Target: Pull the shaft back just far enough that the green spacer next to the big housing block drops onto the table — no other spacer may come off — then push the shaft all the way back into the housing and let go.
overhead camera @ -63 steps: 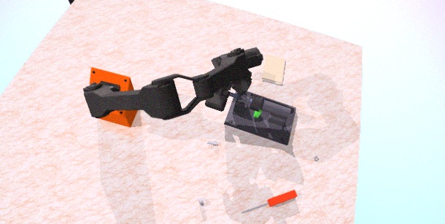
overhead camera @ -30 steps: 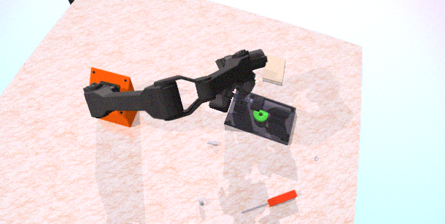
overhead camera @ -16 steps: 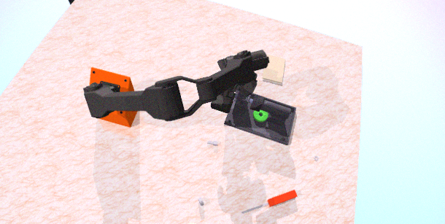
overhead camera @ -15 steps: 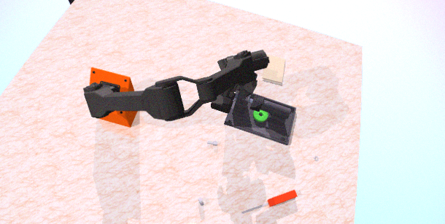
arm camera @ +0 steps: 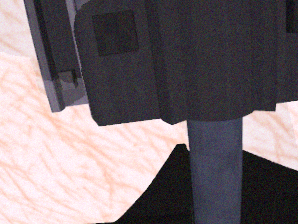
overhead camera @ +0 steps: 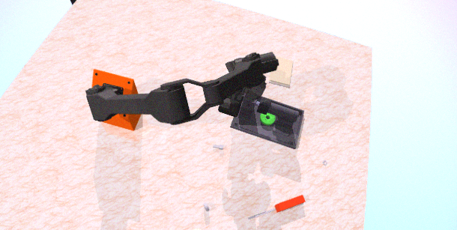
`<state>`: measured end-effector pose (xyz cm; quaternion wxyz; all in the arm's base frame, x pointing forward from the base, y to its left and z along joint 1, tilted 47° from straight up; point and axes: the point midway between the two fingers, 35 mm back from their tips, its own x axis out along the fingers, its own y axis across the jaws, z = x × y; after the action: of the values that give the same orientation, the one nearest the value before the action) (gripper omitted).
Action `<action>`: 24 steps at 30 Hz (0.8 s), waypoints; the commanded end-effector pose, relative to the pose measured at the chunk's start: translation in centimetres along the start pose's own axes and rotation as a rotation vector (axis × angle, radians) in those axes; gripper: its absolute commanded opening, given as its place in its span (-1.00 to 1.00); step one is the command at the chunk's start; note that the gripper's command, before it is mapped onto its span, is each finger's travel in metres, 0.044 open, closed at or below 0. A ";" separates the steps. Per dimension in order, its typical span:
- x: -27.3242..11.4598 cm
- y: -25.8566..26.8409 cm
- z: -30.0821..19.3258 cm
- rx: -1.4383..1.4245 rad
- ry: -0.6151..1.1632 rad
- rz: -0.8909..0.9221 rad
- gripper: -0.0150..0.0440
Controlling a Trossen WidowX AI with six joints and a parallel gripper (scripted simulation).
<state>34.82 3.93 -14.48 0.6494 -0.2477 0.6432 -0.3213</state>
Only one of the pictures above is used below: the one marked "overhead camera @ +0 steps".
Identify red-handled screwdriver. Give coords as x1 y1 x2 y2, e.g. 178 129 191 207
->
248 195 305 220

